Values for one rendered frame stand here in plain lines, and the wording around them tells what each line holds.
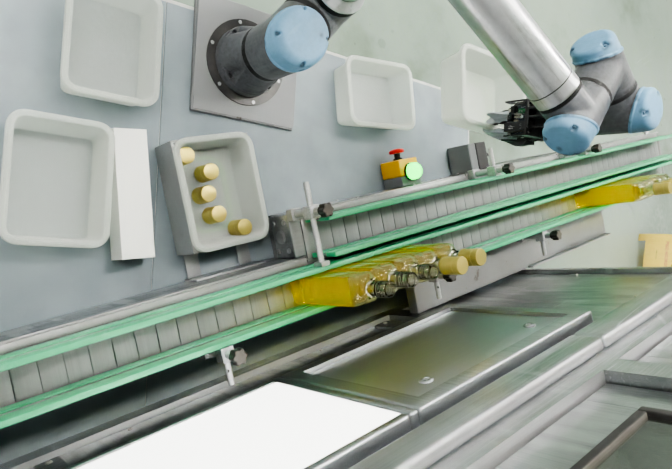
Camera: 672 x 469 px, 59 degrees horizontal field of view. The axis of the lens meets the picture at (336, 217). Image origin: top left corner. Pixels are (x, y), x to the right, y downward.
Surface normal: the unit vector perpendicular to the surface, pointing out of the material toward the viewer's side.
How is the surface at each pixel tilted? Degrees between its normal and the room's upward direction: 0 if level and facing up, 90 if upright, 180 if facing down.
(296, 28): 10
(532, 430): 0
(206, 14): 3
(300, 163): 0
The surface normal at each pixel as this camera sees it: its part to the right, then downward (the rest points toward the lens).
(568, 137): -0.52, 0.74
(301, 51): 0.54, 0.07
